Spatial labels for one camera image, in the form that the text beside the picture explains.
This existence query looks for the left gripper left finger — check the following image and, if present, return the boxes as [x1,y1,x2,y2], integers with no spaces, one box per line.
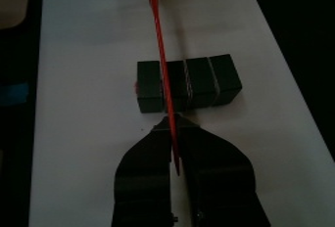
[110,115,176,227]

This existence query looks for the light wooden board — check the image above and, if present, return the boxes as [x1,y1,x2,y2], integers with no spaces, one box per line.
[0,0,34,30]

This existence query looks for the black toy sushi roll slice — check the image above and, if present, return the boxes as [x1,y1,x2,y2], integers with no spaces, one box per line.
[208,53,244,107]
[185,56,217,110]
[164,59,191,113]
[137,60,167,114]

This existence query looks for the white cutting board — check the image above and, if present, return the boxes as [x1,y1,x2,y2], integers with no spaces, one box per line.
[29,0,335,227]

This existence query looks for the blue tape patch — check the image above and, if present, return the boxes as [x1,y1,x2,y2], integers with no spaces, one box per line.
[0,82,30,107]

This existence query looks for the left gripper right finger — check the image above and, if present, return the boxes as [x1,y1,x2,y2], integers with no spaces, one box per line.
[175,113,272,227]

